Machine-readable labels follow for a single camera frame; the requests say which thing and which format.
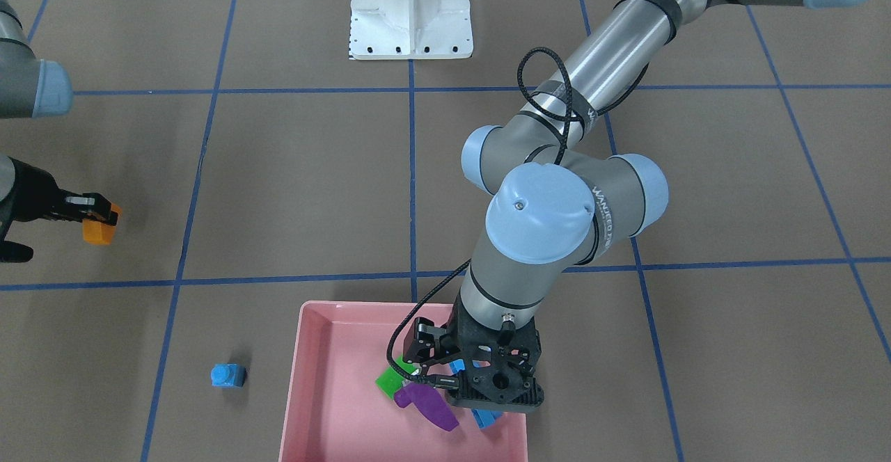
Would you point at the orange block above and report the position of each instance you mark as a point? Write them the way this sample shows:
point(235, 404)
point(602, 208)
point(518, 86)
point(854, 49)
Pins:
point(95, 232)

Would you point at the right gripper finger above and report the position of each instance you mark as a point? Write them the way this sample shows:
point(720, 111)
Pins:
point(88, 206)
point(11, 252)

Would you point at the long blue stud block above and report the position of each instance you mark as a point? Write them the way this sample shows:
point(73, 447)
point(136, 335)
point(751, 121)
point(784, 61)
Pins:
point(483, 417)

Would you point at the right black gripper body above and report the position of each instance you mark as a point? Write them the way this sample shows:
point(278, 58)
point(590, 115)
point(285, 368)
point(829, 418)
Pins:
point(33, 196)

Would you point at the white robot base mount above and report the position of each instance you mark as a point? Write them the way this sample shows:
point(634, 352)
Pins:
point(392, 30)

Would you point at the purple block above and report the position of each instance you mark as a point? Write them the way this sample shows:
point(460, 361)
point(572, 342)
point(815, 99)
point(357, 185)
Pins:
point(429, 403)

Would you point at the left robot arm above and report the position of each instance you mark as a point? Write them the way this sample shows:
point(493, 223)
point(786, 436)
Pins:
point(551, 208)

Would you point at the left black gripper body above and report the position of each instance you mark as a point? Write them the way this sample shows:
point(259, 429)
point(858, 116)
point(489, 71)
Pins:
point(426, 343)

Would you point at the green block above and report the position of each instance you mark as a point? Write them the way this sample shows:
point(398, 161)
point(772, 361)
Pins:
point(389, 381)

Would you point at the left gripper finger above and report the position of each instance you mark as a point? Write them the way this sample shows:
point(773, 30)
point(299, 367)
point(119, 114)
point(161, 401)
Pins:
point(494, 389)
point(427, 344)

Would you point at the small blue block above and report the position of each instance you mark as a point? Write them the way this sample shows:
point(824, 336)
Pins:
point(228, 375)

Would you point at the pink plastic box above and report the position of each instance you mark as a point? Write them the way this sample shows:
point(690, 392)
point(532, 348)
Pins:
point(335, 411)

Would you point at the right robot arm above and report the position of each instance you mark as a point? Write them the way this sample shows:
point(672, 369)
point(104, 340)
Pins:
point(32, 87)

